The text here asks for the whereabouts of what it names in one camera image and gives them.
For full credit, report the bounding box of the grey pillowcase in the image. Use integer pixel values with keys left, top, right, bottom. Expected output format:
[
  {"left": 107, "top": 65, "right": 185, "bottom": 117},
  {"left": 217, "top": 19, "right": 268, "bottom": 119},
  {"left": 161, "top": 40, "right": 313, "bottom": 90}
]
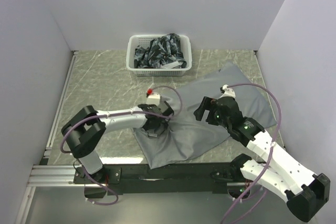
[{"left": 132, "top": 61, "right": 278, "bottom": 169}]

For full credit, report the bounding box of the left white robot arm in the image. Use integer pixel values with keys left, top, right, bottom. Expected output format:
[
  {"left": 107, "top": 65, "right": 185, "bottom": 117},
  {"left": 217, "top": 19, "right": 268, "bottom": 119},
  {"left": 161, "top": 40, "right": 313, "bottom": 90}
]
[{"left": 60, "top": 101, "right": 174, "bottom": 183}]

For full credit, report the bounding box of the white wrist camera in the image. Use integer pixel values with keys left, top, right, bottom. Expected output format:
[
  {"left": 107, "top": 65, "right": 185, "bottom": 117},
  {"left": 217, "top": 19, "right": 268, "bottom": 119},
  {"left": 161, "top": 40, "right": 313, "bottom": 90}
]
[
  {"left": 145, "top": 89, "right": 161, "bottom": 106},
  {"left": 220, "top": 84, "right": 236, "bottom": 98}
]

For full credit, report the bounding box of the black base beam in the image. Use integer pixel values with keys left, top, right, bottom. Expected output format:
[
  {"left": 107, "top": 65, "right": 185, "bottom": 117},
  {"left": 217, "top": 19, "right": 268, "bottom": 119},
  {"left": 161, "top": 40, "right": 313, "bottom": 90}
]
[{"left": 73, "top": 162, "right": 263, "bottom": 198}]

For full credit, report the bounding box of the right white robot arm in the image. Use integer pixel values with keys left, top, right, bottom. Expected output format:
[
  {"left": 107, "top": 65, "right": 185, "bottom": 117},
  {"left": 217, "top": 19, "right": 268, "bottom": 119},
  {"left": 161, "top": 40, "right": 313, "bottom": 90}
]
[{"left": 194, "top": 97, "right": 331, "bottom": 222}]

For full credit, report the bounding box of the white plastic basket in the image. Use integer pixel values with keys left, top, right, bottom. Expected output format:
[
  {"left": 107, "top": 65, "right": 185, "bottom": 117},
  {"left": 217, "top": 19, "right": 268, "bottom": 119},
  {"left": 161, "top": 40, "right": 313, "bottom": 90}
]
[{"left": 126, "top": 33, "right": 192, "bottom": 77}]

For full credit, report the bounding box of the dark patterned cloth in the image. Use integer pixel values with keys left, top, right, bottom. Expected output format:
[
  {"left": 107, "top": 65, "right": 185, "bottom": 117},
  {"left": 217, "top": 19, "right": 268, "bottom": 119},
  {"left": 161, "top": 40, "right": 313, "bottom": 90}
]
[{"left": 133, "top": 33, "right": 187, "bottom": 69}]

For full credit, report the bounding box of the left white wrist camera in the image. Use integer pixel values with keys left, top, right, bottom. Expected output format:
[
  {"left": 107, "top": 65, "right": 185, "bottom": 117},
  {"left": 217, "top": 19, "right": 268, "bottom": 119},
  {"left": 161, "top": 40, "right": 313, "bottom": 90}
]
[{"left": 145, "top": 89, "right": 161, "bottom": 106}]

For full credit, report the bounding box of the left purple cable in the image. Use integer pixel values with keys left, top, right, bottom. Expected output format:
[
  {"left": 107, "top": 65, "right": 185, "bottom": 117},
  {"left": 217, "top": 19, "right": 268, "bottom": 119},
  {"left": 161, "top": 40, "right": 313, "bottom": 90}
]
[{"left": 60, "top": 85, "right": 185, "bottom": 206}]

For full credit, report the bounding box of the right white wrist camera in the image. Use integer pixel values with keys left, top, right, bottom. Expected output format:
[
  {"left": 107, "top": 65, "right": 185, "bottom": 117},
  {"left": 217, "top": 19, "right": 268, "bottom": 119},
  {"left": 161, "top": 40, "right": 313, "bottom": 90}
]
[{"left": 220, "top": 84, "right": 236, "bottom": 98}]

